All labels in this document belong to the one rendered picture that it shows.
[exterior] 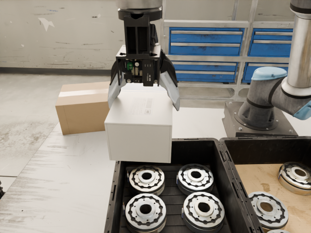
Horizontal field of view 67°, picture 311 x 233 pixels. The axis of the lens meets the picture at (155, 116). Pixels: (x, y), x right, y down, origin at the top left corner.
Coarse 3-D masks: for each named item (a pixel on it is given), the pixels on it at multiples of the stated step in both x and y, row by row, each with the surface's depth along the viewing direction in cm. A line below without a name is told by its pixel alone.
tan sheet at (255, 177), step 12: (240, 168) 74; (252, 168) 74; (264, 168) 74; (276, 168) 74; (252, 180) 70; (264, 180) 70; (276, 180) 70; (252, 192) 66; (276, 192) 66; (288, 192) 66; (288, 204) 63; (300, 204) 63; (288, 216) 60; (300, 216) 60; (288, 228) 57; (300, 228) 57
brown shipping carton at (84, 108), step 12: (72, 84) 120; (84, 84) 120; (96, 84) 120; (108, 84) 120; (60, 96) 109; (72, 96) 109; (84, 96) 109; (96, 96) 109; (60, 108) 103; (72, 108) 104; (84, 108) 105; (96, 108) 106; (108, 108) 107; (60, 120) 106; (72, 120) 107; (84, 120) 108; (96, 120) 109; (72, 132) 110; (84, 132) 112
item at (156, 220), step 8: (136, 200) 61; (144, 200) 61; (152, 200) 60; (160, 200) 60; (128, 208) 58; (160, 208) 58; (128, 216) 56; (136, 216) 57; (152, 216) 56; (160, 216) 57; (136, 224) 55; (144, 224) 55; (152, 224) 55; (160, 224) 55
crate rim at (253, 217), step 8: (272, 136) 72; (280, 136) 72; (288, 136) 72; (296, 136) 72; (304, 136) 72; (224, 144) 68; (224, 152) 66; (232, 160) 63; (232, 168) 60; (240, 192) 54; (248, 200) 52; (248, 208) 50; (256, 216) 49; (256, 224) 47; (256, 232) 46
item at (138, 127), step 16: (128, 96) 50; (144, 96) 50; (160, 96) 50; (112, 112) 44; (128, 112) 44; (144, 112) 44; (160, 112) 44; (112, 128) 42; (128, 128) 41; (144, 128) 41; (160, 128) 41; (112, 144) 44; (128, 144) 43; (144, 144) 43; (160, 144) 43; (128, 160) 46; (144, 160) 45; (160, 160) 45
